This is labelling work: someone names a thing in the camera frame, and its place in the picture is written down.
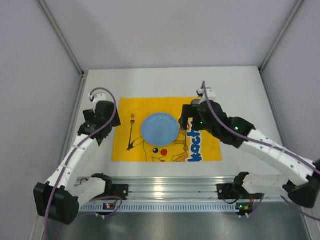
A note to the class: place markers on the copper spoon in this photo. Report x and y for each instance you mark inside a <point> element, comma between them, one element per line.
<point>184,133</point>

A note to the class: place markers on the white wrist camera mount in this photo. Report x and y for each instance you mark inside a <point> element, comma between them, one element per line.
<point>205,93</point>
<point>97,97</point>

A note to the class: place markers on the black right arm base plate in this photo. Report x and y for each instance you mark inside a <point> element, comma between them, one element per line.
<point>230,191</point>

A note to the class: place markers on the blue plastic plate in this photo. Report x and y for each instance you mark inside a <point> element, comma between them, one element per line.
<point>160,129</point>

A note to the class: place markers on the yellow Pikachu cloth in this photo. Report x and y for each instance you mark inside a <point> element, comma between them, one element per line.
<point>202,147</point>

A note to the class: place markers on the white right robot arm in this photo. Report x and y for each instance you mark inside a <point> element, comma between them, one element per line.
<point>299,178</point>

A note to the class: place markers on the steel cup with cork base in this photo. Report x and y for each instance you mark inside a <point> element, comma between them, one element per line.
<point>195,102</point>

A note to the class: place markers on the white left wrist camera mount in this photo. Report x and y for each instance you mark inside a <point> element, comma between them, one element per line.
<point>97,97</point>

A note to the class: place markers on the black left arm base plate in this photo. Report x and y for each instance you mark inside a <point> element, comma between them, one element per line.
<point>120,190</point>

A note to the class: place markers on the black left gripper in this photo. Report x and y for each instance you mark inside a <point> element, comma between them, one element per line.
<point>88,115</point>

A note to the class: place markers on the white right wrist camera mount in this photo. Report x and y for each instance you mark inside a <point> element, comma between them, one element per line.
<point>205,93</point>

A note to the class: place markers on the copper fork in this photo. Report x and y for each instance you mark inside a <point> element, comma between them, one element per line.
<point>132,122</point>

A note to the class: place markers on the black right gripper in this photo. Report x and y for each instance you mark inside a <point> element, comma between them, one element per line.
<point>187,113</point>

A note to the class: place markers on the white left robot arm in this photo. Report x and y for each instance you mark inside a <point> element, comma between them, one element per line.
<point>59,198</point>

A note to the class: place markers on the perforated metal cable tray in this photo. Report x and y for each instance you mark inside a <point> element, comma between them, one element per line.
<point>164,207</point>

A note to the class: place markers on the aluminium mounting rail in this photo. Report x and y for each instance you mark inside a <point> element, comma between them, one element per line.
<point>194,188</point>

